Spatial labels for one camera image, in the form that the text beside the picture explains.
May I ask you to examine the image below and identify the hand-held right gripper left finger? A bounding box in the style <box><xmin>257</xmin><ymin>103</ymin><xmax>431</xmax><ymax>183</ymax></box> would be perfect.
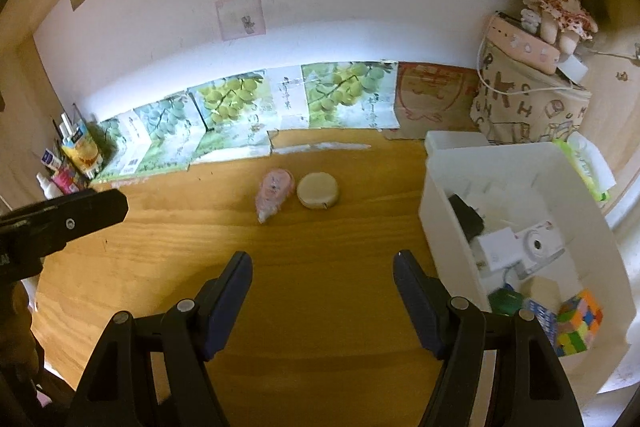
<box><xmin>67</xmin><ymin>251</ymin><xmax>253</xmax><ymax>427</ymax></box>

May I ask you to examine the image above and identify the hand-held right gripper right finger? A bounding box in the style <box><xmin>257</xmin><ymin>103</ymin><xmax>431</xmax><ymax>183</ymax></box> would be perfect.
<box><xmin>392</xmin><ymin>250</ymin><xmax>583</xmax><ymax>427</ymax></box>

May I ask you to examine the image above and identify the green glass perfume bottle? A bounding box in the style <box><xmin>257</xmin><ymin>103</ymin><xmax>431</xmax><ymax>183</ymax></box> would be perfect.
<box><xmin>487</xmin><ymin>284</ymin><xmax>526</xmax><ymax>315</ymax></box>

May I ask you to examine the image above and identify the white square plug charger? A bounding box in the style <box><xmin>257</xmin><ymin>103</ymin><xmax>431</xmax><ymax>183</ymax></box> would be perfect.
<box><xmin>472</xmin><ymin>229</ymin><xmax>526</xmax><ymax>275</ymax></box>

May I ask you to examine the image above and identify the black plug charger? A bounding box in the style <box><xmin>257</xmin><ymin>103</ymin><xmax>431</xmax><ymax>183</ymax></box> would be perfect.
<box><xmin>446</xmin><ymin>193</ymin><xmax>486</xmax><ymax>240</ymax></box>

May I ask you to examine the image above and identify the white instant camera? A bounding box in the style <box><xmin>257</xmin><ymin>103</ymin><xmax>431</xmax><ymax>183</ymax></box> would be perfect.
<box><xmin>515</xmin><ymin>221</ymin><xmax>566</xmax><ymax>278</ymax></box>

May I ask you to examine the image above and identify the round beige compact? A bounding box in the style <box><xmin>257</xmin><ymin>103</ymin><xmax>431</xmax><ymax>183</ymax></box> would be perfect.
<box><xmin>296</xmin><ymin>172</ymin><xmax>341</xmax><ymax>209</ymax></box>

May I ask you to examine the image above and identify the multicoloured puzzle cube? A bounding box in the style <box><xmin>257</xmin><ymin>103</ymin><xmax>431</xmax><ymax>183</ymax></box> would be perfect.
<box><xmin>554</xmin><ymin>289</ymin><xmax>605</xmax><ymax>358</ymax></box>

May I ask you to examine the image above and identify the white plastic storage bin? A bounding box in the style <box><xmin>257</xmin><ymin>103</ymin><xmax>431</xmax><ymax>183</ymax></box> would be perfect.
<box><xmin>417</xmin><ymin>142</ymin><xmax>632</xmax><ymax>395</ymax></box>

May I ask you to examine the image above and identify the person's left hand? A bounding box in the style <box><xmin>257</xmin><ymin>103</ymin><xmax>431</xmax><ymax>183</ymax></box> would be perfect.
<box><xmin>0</xmin><ymin>283</ymin><xmax>43</xmax><ymax>385</ymax></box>

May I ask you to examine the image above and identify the white spray bottle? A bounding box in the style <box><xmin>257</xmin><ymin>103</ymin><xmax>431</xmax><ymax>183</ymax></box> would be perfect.
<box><xmin>36</xmin><ymin>173</ymin><xmax>63</xmax><ymax>200</ymax></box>

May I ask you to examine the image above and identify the pink labelled bottle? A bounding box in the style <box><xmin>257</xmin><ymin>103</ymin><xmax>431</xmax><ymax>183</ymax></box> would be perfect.
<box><xmin>52</xmin><ymin>169</ymin><xmax>83</xmax><ymax>195</ymax></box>

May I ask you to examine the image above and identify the orange print juice carton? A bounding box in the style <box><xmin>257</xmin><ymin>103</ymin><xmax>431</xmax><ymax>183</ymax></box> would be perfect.
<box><xmin>60</xmin><ymin>122</ymin><xmax>106</xmax><ymax>178</ymax></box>

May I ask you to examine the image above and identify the small white plastic box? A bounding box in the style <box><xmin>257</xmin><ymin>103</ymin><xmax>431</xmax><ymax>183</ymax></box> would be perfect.
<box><xmin>424</xmin><ymin>130</ymin><xmax>491</xmax><ymax>155</ymax></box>

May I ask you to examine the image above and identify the torn white paper strip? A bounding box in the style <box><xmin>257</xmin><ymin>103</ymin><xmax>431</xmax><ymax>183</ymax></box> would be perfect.
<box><xmin>272</xmin><ymin>141</ymin><xmax>373</xmax><ymax>156</ymax></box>

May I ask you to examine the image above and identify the brown printed cardboard sheet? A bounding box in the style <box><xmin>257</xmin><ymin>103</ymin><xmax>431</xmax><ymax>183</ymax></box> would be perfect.
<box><xmin>382</xmin><ymin>62</ymin><xmax>481</xmax><ymax>140</ymax></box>

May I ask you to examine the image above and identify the beige letter print fabric bag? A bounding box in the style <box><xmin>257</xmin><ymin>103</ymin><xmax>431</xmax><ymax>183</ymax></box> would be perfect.
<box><xmin>470</xmin><ymin>42</ymin><xmax>593</xmax><ymax>145</ymax></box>

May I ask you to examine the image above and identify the green wet wipes pack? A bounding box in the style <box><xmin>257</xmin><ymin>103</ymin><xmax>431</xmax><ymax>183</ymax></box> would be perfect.
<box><xmin>554</xmin><ymin>132</ymin><xmax>617</xmax><ymax>202</ymax></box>

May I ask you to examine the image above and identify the pink oblong case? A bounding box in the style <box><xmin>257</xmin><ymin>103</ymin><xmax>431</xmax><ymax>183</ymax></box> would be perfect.
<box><xmin>482</xmin><ymin>12</ymin><xmax>561</xmax><ymax>75</ymax></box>

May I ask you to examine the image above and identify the small white block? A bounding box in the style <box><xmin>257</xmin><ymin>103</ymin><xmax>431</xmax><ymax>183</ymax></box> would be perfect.
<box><xmin>555</xmin><ymin>54</ymin><xmax>588</xmax><ymax>82</ymax></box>

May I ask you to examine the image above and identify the small white plush toy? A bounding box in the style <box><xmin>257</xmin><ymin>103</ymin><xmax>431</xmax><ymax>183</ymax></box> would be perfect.
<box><xmin>520</xmin><ymin>7</ymin><xmax>544</xmax><ymax>36</ymax></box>

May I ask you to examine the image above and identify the pink square wall sticker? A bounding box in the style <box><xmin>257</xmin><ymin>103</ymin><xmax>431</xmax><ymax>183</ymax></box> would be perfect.
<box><xmin>215</xmin><ymin>0</ymin><xmax>266</xmax><ymax>42</ymax></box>

